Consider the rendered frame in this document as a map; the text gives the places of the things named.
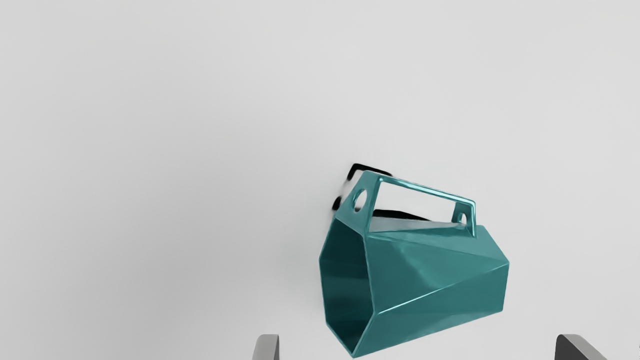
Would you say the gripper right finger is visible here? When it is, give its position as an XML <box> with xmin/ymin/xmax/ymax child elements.
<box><xmin>555</xmin><ymin>334</ymin><xmax>608</xmax><ymax>360</ymax></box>

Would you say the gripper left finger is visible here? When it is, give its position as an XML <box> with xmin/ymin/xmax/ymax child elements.
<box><xmin>252</xmin><ymin>334</ymin><xmax>280</xmax><ymax>360</ymax></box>

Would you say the teal faceted mug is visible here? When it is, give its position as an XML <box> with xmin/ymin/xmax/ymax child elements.
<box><xmin>318</xmin><ymin>170</ymin><xmax>510</xmax><ymax>360</ymax></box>

